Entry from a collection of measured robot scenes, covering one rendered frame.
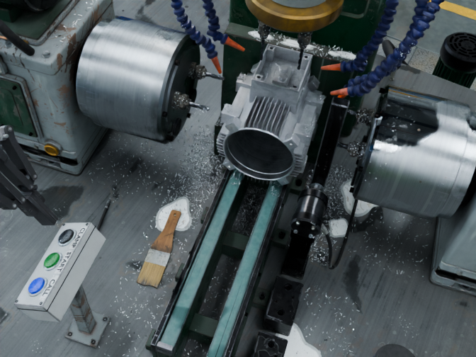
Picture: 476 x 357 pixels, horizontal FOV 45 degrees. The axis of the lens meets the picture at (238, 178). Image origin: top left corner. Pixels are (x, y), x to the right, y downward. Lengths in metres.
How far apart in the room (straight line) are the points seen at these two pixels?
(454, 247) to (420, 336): 0.20
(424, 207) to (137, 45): 0.66
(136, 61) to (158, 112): 0.11
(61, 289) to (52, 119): 0.48
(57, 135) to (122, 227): 0.26
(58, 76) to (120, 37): 0.15
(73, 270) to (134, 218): 0.39
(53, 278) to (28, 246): 0.39
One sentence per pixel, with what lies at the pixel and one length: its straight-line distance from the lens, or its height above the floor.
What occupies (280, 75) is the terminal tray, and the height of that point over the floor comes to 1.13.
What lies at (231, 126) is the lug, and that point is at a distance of 1.16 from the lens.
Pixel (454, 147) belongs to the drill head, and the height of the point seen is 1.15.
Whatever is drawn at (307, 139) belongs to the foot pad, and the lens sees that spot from 1.18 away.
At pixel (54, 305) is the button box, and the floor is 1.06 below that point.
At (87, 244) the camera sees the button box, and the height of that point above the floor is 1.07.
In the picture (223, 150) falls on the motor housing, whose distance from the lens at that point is 1.22.
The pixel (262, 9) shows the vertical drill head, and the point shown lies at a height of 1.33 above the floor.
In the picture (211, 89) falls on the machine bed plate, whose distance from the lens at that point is 1.64.
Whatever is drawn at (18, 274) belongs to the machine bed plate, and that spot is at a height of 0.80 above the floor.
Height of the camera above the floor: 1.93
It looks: 52 degrees down
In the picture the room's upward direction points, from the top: 5 degrees clockwise
